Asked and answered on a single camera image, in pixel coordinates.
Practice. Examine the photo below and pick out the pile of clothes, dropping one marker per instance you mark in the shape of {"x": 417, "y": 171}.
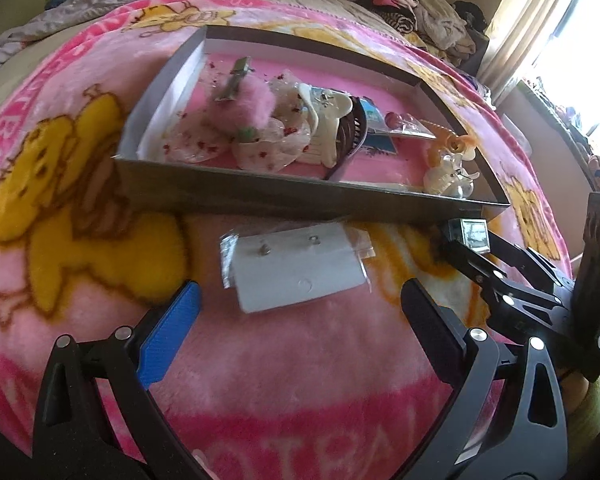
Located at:
{"x": 410, "y": 5}

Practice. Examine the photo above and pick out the mauve snap hair clip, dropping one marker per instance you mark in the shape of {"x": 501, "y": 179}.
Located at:
{"x": 352, "y": 132}

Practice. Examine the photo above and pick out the cream curtain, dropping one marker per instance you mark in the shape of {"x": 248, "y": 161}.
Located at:
{"x": 530, "y": 25}

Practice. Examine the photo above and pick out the cream claw hair clip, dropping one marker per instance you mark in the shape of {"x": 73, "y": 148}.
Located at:
{"x": 325, "y": 130}

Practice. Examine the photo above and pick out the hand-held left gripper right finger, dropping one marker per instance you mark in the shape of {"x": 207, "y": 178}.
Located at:
{"x": 435, "y": 330}

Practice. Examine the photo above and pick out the earring card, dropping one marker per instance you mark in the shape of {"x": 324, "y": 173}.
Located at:
{"x": 300, "y": 270}

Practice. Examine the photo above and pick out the blue printed label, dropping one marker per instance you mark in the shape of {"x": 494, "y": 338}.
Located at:
{"x": 377, "y": 142}

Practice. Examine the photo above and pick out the grey floral quilt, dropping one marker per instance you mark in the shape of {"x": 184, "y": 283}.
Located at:
{"x": 80, "y": 5}

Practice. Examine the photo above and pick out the small square silver box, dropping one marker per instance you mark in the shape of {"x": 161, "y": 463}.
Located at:
{"x": 475, "y": 237}

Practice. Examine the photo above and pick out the pink pom-pom hair clip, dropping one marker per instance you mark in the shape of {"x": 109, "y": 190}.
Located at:
{"x": 252, "y": 102}

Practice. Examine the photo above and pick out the pink printed cartoon blanket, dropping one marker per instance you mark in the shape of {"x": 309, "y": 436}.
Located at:
{"x": 280, "y": 385}

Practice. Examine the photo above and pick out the cardboard box with pink lining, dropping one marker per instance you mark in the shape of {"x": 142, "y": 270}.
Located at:
{"x": 230, "y": 195}

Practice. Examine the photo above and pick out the clear claw clip orange bow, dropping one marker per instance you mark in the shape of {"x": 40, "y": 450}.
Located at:
{"x": 450, "y": 170}

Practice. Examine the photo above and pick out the person's right forearm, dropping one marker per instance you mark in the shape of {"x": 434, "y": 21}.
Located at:
{"x": 587, "y": 405}

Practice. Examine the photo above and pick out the clear packet of red beads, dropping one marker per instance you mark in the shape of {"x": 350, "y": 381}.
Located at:
{"x": 405, "y": 122}

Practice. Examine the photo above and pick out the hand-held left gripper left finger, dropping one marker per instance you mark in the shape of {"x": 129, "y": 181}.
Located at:
{"x": 167, "y": 335}

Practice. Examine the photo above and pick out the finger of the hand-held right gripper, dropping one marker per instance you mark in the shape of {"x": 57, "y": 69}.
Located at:
{"x": 525, "y": 262}
{"x": 475, "y": 265}

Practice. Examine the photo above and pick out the beige bed sheet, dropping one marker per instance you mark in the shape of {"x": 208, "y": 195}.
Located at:
{"x": 10, "y": 80}

